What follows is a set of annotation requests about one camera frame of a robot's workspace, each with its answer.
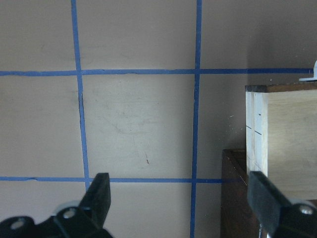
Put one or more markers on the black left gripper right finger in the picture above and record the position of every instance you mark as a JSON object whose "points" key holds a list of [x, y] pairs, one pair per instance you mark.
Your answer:
{"points": [[280, 216]]}

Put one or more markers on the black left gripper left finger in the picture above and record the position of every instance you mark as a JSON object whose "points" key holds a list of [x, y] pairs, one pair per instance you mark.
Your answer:
{"points": [[83, 221]]}

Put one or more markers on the dark brown wooden cabinet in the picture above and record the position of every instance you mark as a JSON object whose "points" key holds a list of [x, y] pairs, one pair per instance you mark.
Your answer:
{"points": [[237, 218]]}

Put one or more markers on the wooden drawer with white handle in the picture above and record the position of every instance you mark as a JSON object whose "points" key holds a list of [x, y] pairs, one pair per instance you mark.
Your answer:
{"points": [[281, 135]]}

